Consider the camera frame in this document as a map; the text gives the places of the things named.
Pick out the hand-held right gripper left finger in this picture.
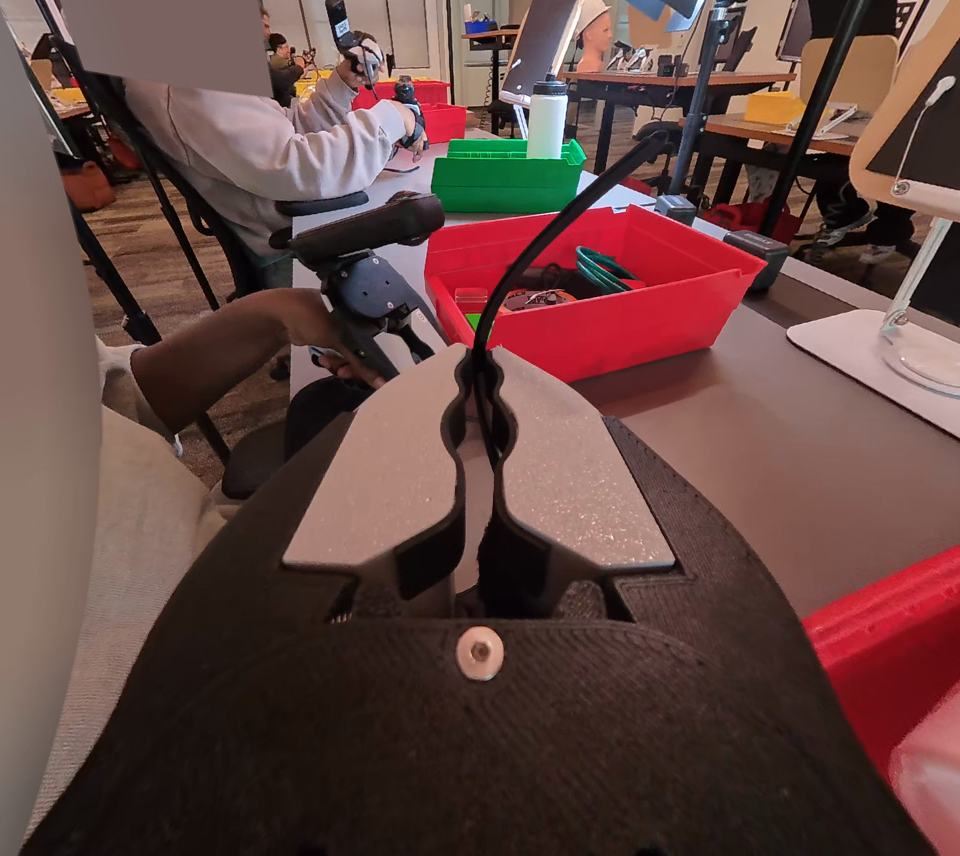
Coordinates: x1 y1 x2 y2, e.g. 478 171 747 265
282 344 489 602

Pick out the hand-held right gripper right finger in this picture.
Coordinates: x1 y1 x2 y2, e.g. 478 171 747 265
480 346 676 617

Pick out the red bin with assorted items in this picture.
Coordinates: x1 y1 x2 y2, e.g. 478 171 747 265
423 203 768 383

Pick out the black zip tie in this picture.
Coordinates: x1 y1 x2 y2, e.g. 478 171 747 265
471 130 672 463

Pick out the red bin with white tube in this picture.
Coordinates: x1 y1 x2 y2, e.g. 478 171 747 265
802 547 960 797

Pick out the person's left forearm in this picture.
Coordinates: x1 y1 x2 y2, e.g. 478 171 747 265
131 287 301 433

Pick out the person's left hand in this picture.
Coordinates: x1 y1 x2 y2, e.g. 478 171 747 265
281 289 387 390

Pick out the black office chair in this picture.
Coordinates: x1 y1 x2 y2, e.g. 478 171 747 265
172 181 370 309

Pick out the green plastic bin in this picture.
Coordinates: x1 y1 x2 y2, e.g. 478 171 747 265
430 139 588 215

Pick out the small red bin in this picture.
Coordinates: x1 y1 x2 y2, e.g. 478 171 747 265
352 78 453 107
416 103 468 144

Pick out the black tripod stand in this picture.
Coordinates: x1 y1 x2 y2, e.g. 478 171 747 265
11 0 234 467

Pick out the white water bottle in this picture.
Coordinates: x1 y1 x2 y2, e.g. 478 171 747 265
526 79 568 161

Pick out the black floor lamp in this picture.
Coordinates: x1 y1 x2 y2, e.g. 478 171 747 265
426 0 468 107

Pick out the brown bag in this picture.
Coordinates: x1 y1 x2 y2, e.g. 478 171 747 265
60 162 117 212

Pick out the red bag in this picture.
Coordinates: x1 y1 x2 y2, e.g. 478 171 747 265
701 199 800 245

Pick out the mannequin head with hard hat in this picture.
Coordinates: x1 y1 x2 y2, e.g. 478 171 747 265
573 0 612 73

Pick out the wooden office desk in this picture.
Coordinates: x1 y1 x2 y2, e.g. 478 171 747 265
562 70 798 174
678 113 871 204

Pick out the yellow plastic bin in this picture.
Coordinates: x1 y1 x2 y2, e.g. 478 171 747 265
746 91 810 125

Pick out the black board on stand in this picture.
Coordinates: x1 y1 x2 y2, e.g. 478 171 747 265
776 0 901 137
787 0 960 440

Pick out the black stand pole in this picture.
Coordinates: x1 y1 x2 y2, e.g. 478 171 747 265
757 0 918 238

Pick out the black square tag poster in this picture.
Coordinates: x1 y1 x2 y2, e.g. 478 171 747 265
896 0 940 50

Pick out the green cable coil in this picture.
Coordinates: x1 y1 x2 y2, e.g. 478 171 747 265
576 247 639 294

